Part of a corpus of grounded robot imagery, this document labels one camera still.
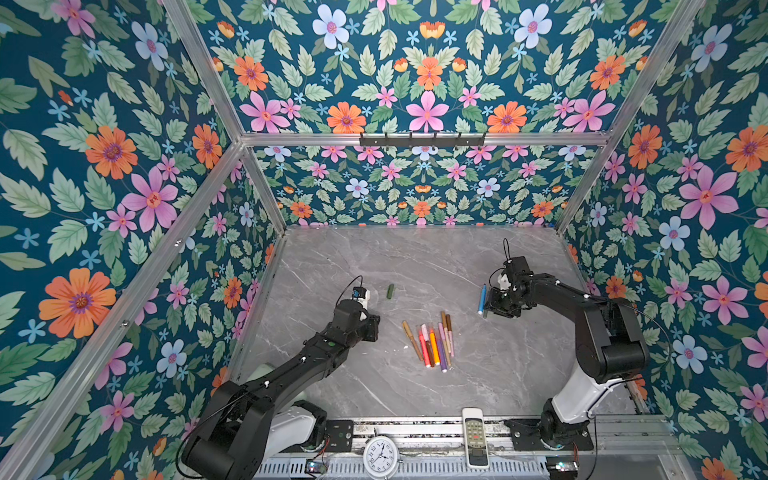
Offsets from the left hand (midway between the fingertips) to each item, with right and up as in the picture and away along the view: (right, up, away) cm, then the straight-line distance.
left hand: (380, 312), depth 86 cm
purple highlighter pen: (+18, -13, +1) cm, 22 cm away
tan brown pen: (+7, -6, +7) cm, 12 cm away
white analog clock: (+2, -30, -18) cm, 35 cm away
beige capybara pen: (+20, -9, +4) cm, 22 cm away
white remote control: (+24, -28, -14) cm, 40 cm away
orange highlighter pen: (+16, -11, +2) cm, 20 cm away
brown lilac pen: (+21, -8, +5) cm, 23 cm away
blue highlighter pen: (+33, +2, +12) cm, 36 cm away
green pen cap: (+2, +4, +16) cm, 16 cm away
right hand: (+34, 0, +10) cm, 36 cm away
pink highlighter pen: (+13, -13, +1) cm, 18 cm away
